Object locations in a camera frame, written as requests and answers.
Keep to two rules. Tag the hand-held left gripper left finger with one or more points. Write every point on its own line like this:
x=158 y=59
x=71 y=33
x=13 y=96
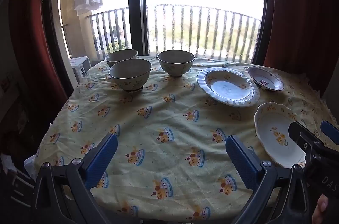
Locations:
x=102 y=160

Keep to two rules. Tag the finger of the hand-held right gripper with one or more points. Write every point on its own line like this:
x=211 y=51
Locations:
x=331 y=130
x=304 y=139

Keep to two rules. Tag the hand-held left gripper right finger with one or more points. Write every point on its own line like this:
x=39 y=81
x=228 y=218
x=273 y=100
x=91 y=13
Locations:
x=241 y=160

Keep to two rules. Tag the scalloped plate with yellow flowers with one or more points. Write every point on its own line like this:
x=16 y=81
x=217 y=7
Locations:
x=275 y=134

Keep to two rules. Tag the white plate with red pattern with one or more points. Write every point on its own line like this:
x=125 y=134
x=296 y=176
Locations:
x=264 y=79

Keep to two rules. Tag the blue-rimmed ribbed white plate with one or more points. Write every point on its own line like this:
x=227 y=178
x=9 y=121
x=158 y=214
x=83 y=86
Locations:
x=227 y=87

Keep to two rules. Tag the floral ceramic bowl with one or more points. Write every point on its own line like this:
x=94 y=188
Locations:
x=129 y=75
x=176 y=62
x=119 y=55

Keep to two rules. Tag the person's right hand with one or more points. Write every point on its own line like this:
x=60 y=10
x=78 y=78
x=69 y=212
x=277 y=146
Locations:
x=321 y=208

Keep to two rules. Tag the white plastic bag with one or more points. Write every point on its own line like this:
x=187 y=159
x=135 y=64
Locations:
x=29 y=164

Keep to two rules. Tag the yellow printed tablecloth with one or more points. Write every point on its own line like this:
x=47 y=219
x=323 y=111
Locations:
x=169 y=112

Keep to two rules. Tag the white outdoor appliance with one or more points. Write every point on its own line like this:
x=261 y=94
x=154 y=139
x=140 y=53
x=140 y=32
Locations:
x=79 y=67

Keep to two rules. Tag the red curtain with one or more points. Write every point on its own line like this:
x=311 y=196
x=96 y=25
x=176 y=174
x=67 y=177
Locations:
x=299 y=14
x=29 y=41

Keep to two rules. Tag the balcony railing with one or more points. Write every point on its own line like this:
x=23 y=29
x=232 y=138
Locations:
x=185 y=6

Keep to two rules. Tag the dark sliding door frame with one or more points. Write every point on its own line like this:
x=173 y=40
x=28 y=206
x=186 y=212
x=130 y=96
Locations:
x=136 y=1

